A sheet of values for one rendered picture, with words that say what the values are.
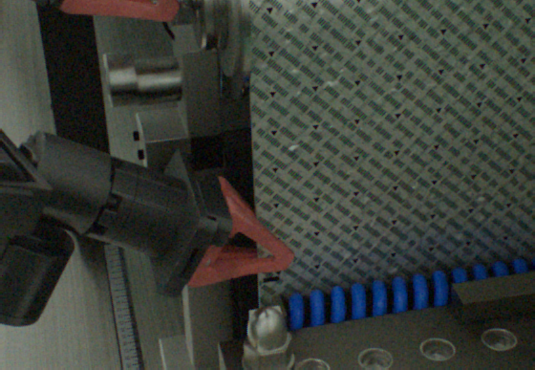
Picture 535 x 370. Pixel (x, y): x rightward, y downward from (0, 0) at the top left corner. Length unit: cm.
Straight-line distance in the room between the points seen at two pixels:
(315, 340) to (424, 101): 18
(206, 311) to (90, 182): 24
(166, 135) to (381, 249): 18
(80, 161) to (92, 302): 35
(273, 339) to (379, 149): 15
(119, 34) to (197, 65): 81
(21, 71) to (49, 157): 81
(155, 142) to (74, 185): 12
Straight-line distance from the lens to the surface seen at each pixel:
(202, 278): 76
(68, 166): 71
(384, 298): 80
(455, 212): 82
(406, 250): 82
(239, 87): 73
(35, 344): 101
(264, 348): 74
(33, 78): 148
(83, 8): 74
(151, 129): 82
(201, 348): 93
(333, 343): 77
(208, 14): 72
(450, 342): 78
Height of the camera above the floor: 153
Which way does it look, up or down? 31 degrees down
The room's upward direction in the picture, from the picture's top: 2 degrees counter-clockwise
